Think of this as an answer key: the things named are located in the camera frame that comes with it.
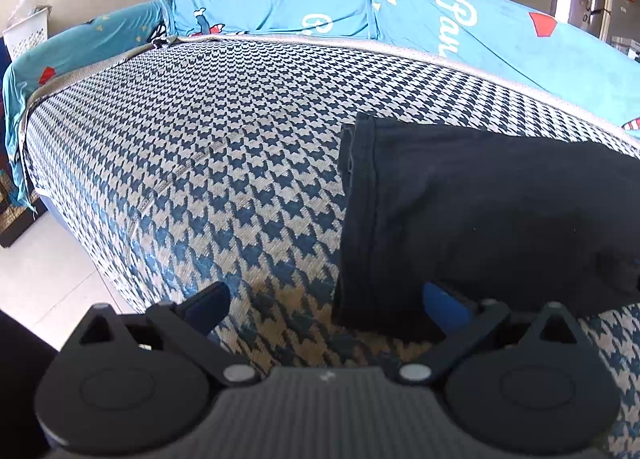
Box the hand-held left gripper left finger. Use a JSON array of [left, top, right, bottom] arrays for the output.
[[67, 281, 263, 388]]

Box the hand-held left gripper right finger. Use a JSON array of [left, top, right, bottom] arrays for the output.
[[395, 281, 585, 385]]

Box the black t-shirt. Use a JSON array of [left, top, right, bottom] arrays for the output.
[[331, 111, 640, 345]]

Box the houndstooth sofa mat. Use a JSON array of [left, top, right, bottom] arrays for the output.
[[20, 34, 640, 459]]

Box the white storage box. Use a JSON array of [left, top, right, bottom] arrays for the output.
[[612, 36, 640, 60]]

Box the blue printed sofa cover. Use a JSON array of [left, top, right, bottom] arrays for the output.
[[2, 0, 640, 212]]

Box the white laundry basket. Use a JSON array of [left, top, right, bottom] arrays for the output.
[[2, 6, 51, 62]]

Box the clear plastic bag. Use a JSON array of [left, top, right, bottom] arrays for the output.
[[10, 0, 49, 20]]

